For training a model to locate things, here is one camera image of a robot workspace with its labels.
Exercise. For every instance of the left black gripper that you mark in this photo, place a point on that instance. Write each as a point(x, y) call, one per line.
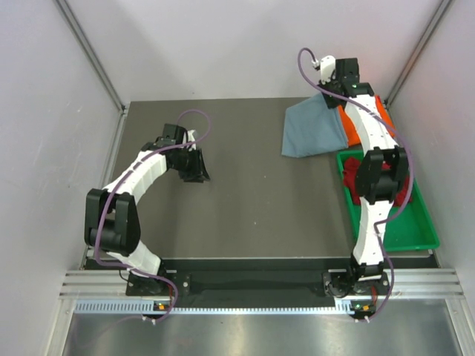
point(198, 173)

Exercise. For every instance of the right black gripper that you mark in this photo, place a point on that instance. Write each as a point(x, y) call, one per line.
point(330, 104)

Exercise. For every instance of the grey-blue t-shirt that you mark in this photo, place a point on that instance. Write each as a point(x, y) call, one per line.
point(311, 128)

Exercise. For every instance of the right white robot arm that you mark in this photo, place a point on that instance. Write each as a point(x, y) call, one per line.
point(382, 172)

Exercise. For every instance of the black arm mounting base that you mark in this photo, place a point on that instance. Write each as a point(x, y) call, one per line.
point(336, 277)

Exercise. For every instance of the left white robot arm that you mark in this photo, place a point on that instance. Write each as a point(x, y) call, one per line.
point(112, 222)

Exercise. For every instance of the folded orange t-shirt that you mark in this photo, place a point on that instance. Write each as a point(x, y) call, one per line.
point(349, 128)

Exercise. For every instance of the dark red t-shirt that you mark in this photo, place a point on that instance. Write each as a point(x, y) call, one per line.
point(351, 166)

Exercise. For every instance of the green plastic tray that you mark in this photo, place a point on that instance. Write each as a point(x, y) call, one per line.
point(413, 230)

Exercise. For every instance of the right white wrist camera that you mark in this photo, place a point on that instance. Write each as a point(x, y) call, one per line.
point(326, 68)

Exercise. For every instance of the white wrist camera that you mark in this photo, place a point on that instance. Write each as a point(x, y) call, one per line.
point(191, 137)
point(326, 68)

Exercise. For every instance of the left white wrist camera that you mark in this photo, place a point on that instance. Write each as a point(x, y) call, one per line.
point(191, 137)

